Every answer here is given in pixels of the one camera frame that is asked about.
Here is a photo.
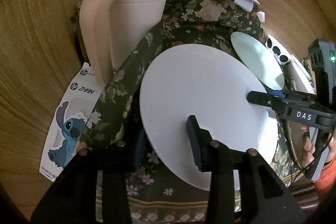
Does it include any pale green plate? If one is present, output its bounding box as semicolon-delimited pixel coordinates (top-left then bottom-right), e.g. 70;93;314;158
231;32;285;90

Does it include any white black-spotted bowl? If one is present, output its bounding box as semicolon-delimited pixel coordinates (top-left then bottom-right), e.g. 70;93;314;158
265;35;315;94

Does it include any large white plate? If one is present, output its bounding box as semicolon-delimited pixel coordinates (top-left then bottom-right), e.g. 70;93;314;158
139;44;278;190

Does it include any Stitch cartoon HP box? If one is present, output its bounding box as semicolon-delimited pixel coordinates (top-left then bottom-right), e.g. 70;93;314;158
39;63;102;182

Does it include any dark floral tablecloth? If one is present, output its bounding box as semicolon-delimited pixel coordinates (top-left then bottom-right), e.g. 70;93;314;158
80;0;266;223

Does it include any right hand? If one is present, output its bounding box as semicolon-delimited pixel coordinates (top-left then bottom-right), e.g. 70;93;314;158
300;125;336;166

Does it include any beige water jug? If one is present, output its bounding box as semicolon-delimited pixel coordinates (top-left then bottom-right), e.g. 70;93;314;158
79;0;166;87

